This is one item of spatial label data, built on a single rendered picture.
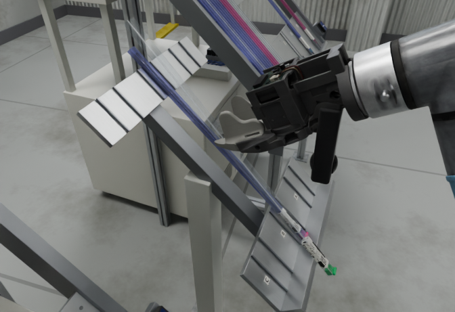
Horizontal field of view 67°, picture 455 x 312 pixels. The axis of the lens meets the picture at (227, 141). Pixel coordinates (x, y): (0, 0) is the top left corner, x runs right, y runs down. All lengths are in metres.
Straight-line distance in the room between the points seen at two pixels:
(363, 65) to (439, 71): 0.07
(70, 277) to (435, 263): 1.55
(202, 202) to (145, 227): 1.01
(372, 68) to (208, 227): 0.54
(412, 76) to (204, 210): 0.53
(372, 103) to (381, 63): 0.04
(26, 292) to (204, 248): 0.99
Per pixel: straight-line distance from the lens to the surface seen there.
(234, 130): 0.46
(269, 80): 0.42
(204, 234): 0.83
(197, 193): 0.74
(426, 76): 0.37
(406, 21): 3.94
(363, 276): 1.65
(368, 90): 0.38
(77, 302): 0.57
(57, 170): 2.21
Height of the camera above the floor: 1.31
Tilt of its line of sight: 37 degrees down
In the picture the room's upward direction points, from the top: straight up
